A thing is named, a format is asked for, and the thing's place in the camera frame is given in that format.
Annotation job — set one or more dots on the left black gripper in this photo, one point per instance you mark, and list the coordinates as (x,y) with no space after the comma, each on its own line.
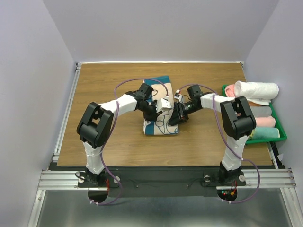
(153,116)

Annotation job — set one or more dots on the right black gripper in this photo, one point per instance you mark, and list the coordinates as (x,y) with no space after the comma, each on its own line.
(176,116)

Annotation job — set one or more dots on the teal and cream Doraemon towel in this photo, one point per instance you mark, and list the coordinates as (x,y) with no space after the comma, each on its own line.
(161,125)

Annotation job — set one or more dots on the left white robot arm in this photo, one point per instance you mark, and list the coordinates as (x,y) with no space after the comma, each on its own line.
(98,122)

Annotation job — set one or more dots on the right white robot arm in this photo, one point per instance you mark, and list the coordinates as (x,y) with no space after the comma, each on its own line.
(234,119)

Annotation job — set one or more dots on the grey rolled towel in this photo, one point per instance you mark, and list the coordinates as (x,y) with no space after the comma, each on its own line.
(261,111)

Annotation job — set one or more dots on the mint green rolled towel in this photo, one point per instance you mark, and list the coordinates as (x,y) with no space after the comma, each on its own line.
(265,133)

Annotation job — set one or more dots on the white rolled towel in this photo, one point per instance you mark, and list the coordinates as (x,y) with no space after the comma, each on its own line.
(257,92)

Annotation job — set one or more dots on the circuit board with leds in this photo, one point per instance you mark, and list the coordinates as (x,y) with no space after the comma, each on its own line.
(228,194)

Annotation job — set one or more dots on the light pink rolled towel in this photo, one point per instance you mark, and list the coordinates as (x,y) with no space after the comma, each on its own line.
(265,121)

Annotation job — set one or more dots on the green plastic tray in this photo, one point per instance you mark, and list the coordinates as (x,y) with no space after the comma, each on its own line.
(278,125)

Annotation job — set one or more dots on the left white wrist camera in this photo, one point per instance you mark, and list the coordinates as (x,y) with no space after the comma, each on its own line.
(163,105)

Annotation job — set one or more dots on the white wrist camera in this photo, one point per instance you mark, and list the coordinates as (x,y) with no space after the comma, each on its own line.
(163,105)
(178,96)

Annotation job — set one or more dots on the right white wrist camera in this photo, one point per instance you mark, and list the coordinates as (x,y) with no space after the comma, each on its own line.
(178,96)

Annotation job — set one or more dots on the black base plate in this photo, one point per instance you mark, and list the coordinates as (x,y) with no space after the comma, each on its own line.
(160,182)

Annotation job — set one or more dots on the aluminium frame rail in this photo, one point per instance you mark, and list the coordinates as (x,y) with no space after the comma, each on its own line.
(61,203)

